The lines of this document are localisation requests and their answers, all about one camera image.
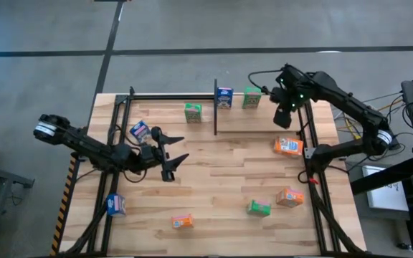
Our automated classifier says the blue Frosted Flakes cereal box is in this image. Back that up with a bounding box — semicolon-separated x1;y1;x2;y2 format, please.
106;193;127;219
216;86;234;110
129;120;153;144

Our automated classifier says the yellow cable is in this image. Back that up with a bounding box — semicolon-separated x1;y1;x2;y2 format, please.
342;98;404;140

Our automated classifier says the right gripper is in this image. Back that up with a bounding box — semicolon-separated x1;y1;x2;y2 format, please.
270;64;317;112

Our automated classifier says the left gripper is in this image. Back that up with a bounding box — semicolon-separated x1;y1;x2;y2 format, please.
122;125;190;182

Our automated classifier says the black aluminium table frame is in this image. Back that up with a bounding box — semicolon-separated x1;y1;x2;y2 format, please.
61;85;372;258

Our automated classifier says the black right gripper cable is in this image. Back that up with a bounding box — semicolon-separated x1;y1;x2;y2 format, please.
247;69;283;95

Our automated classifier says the black shelf divider post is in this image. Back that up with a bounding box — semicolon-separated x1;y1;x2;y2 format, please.
213;78;219;136

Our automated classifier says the white board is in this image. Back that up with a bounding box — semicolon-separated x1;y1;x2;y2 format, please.
361;165;410;212

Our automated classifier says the black desk beam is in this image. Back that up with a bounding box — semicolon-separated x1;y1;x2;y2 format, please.
349;141;413;196

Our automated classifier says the orange Mini Wheats cereal box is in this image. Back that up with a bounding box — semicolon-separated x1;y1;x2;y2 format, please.
273;136;305;158
275;188;305;209
171;214;194;230

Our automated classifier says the yellow black hazard tape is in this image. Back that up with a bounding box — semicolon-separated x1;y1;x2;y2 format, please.
49;156;77;257

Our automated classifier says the green Apple Jacks cereal box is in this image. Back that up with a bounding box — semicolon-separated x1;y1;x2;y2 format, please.
242;86;262;110
184;102;203;125
246;199;272;218

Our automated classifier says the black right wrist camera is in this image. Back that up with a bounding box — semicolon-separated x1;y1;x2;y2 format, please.
272;106;294;130

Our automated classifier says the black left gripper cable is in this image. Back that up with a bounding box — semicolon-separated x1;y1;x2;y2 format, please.
122;167;147;183

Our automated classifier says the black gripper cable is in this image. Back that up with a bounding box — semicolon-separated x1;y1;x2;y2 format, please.
247;69;283;95
122;167;147;183

